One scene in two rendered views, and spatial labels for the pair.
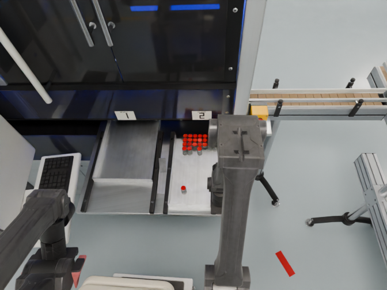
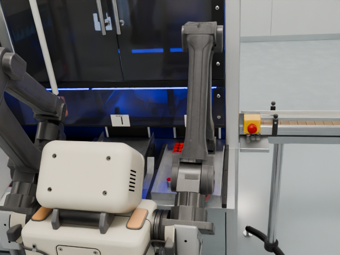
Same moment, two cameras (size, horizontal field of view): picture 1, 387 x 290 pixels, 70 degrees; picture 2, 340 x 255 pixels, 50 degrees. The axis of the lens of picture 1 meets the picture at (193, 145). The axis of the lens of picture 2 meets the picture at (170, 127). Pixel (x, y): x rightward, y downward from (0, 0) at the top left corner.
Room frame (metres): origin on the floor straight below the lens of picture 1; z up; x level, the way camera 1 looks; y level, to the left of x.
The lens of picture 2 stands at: (-0.67, -0.06, 1.79)
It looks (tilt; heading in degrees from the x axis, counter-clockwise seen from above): 29 degrees down; 5
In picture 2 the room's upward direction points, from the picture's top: 5 degrees counter-clockwise
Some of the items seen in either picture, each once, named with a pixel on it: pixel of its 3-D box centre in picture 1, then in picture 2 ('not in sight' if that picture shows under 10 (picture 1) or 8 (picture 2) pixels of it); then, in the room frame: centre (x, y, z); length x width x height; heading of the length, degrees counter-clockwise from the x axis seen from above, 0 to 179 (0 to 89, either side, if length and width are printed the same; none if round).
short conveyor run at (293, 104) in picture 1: (312, 100); (312, 123); (0.86, -0.60, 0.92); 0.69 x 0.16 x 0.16; 83
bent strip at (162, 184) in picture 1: (161, 175); (148, 172); (0.54, 0.15, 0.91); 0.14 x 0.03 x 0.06; 174
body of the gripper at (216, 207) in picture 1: (219, 198); not in sight; (0.37, -0.08, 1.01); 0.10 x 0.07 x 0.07; 173
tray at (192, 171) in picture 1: (201, 169); (190, 170); (0.56, -0.03, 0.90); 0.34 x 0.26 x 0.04; 173
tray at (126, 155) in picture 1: (129, 147); (118, 153); (0.71, 0.30, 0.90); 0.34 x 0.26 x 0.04; 173
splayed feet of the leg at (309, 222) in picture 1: (345, 220); not in sight; (0.50, -0.98, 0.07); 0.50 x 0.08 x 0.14; 83
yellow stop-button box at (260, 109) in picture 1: (258, 114); (251, 123); (0.76, -0.30, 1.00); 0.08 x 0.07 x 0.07; 173
